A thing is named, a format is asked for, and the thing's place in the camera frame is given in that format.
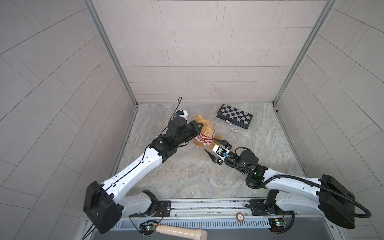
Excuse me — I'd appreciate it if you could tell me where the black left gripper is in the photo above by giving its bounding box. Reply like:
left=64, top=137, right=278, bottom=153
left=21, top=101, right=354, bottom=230
left=172, top=121, right=204, bottom=148

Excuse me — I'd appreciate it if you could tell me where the red white striped knit sweater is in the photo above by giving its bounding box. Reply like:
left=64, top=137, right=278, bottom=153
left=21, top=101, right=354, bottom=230
left=194, top=132, right=215, bottom=146

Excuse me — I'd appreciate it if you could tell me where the tan plush teddy bear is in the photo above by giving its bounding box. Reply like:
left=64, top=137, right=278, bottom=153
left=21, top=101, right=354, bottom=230
left=194, top=114, right=223, bottom=150

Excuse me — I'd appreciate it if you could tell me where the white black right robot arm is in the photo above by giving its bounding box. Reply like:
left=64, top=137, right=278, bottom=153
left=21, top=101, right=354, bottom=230
left=206, top=140, right=355, bottom=229

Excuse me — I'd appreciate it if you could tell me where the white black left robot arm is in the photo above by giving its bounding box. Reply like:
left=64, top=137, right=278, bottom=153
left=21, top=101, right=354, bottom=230
left=83, top=113, right=204, bottom=236

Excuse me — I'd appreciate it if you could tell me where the folded black chess board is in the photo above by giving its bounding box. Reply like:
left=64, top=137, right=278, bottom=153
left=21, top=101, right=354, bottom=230
left=217, top=104, right=254, bottom=130

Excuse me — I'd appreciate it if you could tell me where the red white poker chip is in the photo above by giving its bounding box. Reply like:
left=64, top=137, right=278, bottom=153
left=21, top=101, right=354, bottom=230
left=236, top=213, right=245, bottom=223

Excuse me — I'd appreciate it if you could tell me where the right green circuit board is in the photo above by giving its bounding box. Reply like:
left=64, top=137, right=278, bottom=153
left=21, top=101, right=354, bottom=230
left=268, top=218, right=287, bottom=233

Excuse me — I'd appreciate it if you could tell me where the green circuit board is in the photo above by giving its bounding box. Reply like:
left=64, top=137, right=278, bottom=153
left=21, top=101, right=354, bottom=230
left=268, top=218, right=287, bottom=233
left=139, top=221, right=158, bottom=236

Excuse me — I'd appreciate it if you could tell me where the left green circuit board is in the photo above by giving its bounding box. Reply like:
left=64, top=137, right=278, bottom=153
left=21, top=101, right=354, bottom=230
left=139, top=221, right=158, bottom=236

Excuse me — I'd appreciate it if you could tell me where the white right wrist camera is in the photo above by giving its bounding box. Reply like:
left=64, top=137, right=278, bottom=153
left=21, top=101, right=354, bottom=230
left=213, top=145, right=230, bottom=159

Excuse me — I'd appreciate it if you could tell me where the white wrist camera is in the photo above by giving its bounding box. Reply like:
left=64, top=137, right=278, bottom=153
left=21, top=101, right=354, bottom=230
left=174, top=110, right=188, bottom=120
left=213, top=145, right=230, bottom=159

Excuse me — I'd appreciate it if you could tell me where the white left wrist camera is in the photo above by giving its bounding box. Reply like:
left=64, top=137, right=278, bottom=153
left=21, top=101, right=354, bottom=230
left=174, top=110, right=188, bottom=120

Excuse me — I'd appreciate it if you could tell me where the black left camera cable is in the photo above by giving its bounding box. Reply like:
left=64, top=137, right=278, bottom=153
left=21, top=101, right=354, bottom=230
left=158, top=96, right=183, bottom=136

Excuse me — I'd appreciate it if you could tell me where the black corrugated right cable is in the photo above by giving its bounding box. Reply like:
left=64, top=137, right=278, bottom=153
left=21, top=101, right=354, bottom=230
left=245, top=173, right=372, bottom=219

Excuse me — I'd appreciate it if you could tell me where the beige wooden handle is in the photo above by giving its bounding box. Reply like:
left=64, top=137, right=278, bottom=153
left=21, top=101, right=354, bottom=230
left=156, top=225, right=208, bottom=240

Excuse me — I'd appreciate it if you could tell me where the aluminium front rail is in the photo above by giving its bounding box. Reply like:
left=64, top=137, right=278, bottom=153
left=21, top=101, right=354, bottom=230
left=80, top=196, right=340, bottom=240

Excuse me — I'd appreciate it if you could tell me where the aluminium corner frame post left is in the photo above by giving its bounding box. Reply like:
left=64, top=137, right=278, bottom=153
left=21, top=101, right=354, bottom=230
left=84, top=0, right=139, bottom=108

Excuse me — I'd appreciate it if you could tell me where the aluminium corner frame post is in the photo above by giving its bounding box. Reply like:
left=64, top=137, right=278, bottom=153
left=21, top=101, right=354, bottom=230
left=273, top=0, right=338, bottom=109
left=84, top=0, right=139, bottom=108

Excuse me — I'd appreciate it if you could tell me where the aluminium corner frame post right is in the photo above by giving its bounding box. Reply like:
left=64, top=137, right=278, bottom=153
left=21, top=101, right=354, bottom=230
left=273, top=0, right=338, bottom=109

